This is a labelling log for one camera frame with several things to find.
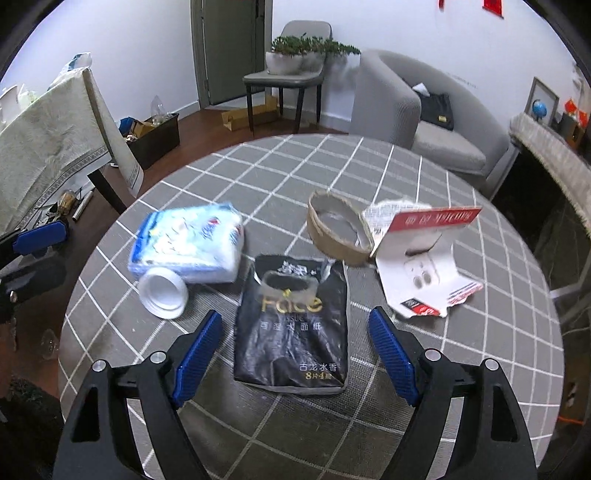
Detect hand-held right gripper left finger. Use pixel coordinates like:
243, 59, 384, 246
53, 309, 225, 480

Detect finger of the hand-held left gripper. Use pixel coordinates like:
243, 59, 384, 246
0, 220, 70, 257
0, 261, 68, 305

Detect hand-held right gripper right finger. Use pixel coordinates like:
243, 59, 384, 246
367, 306, 539, 480

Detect black tissue pack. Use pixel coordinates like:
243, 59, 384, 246
233, 254, 349, 396

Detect red white packaging card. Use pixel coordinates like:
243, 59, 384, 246
362, 198, 485, 320

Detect blue white plastic wrapper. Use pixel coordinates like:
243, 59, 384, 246
128, 202, 245, 283

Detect brown cardboard tape roll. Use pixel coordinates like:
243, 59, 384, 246
306, 191, 375, 267

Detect silver foil roll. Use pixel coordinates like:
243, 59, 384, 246
71, 191, 95, 220

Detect white plastic lid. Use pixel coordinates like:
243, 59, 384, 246
139, 270, 189, 320

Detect dark wooden dining table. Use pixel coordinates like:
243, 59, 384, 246
85, 161, 127, 215

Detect beige patterned tablecloth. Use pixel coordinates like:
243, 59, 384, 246
0, 67, 144, 236

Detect black storage bin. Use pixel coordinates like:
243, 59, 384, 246
121, 112, 181, 171

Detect grey checked tablecloth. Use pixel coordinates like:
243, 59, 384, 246
58, 134, 566, 480

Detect white plastic bag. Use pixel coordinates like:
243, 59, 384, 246
60, 53, 93, 77

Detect grey armchair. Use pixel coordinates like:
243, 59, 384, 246
349, 50, 511, 195

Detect flat cardboard box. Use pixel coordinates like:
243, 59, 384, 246
221, 95, 279, 132

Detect black bag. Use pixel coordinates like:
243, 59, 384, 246
411, 90, 455, 132

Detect beige fringed table cloth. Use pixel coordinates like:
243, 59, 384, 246
509, 113, 591, 222

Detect grey door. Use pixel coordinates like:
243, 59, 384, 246
190, 0, 273, 112

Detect grey dining chair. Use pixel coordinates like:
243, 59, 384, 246
243, 21, 334, 136

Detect potted plant in white pot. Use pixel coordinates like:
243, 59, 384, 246
265, 36, 308, 76

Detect small red flags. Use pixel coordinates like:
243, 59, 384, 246
566, 98, 589, 125

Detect green potted plant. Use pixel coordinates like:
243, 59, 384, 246
302, 37, 362, 70

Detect grey picture frame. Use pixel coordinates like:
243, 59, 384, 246
526, 77, 560, 127

